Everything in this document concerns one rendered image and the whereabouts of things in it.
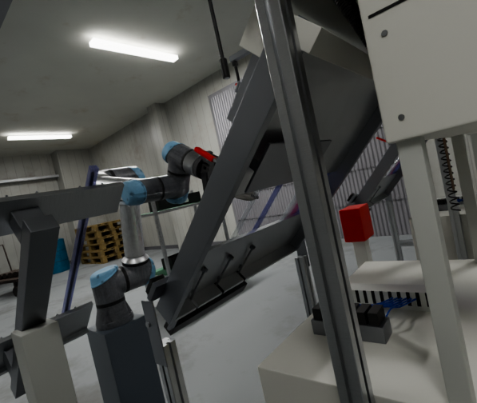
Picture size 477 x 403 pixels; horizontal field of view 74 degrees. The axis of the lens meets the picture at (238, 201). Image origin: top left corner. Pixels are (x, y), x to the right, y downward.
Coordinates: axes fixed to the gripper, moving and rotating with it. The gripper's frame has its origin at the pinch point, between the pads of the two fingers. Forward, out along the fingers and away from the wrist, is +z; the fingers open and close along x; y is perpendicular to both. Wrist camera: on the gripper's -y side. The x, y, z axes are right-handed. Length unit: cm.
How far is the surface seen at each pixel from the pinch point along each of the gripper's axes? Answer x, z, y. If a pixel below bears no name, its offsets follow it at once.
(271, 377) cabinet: -21.0, 28.3, -23.4
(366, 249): 83, 17, -34
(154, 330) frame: -25.4, -2.1, -32.9
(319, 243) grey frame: -24.1, 29.2, 9.5
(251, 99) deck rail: -21.1, 8.2, 26.5
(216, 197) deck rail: -21.1, 5.1, 6.4
